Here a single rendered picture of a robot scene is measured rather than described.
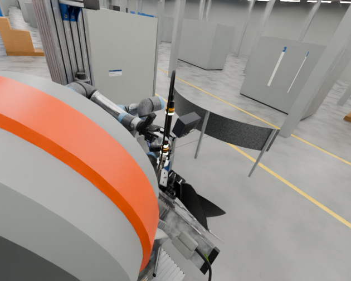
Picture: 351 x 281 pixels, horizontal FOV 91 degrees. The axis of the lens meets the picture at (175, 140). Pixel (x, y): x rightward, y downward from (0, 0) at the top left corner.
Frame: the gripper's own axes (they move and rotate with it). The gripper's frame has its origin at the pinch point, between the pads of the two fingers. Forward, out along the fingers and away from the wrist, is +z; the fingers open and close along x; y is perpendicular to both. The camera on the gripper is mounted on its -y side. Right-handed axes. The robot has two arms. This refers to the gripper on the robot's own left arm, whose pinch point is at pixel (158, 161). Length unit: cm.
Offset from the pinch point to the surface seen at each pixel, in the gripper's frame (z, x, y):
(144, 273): 53, 33, 8
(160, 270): 25, 107, 28
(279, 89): -510, 19, 322
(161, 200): 30.5, -0.8, 7.4
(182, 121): -54, -7, 11
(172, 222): 37.8, 5.0, 15.7
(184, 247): 51, 1, 22
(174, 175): 18.0, -9.2, 11.2
